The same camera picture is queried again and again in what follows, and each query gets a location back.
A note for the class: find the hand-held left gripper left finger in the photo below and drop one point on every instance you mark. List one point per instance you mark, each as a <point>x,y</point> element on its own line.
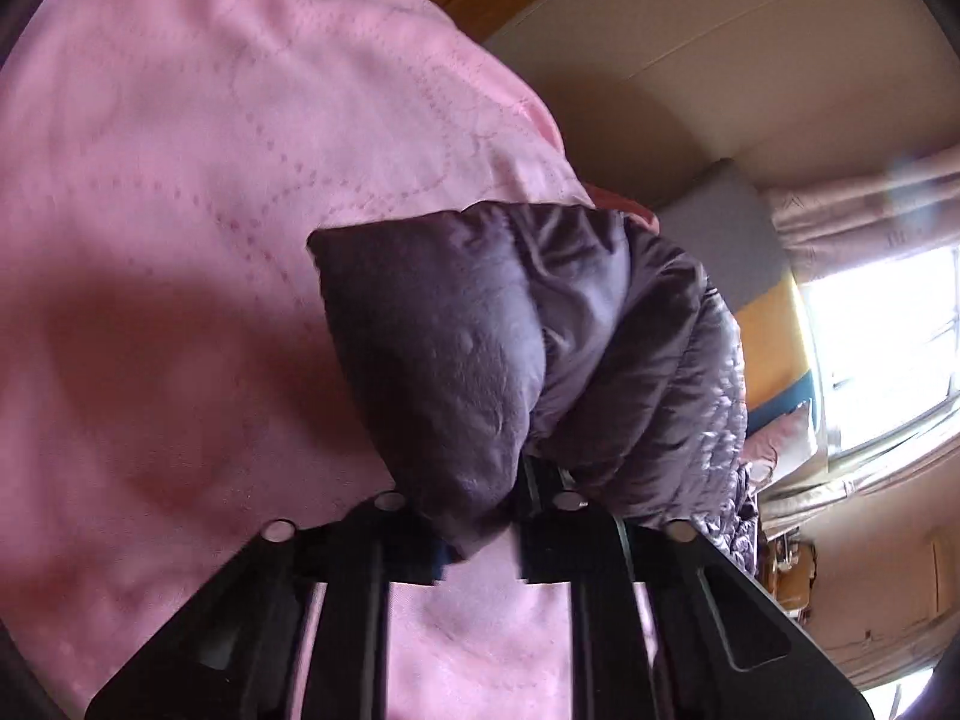
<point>420,566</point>

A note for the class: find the grey yellow blue headboard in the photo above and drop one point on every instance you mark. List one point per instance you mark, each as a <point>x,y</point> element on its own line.
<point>724,232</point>

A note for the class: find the plain pink sheet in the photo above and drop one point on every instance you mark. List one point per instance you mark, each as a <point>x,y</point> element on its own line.
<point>626,208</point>

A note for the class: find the pink pillow with deer print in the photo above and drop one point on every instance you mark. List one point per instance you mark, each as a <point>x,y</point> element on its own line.
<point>780,442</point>

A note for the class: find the cluttered wooden desk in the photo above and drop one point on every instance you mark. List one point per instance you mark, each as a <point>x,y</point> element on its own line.
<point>787,577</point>

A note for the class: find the window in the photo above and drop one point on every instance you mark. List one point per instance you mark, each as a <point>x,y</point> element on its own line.
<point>877,345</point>

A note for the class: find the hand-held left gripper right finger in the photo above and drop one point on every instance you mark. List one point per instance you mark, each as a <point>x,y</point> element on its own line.
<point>541,540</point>

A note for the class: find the purple quilted down jacket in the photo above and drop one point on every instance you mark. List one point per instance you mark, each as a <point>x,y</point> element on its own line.
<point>465,330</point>

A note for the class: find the pink dotted bedspread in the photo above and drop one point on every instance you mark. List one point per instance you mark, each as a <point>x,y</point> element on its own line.
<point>187,202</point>

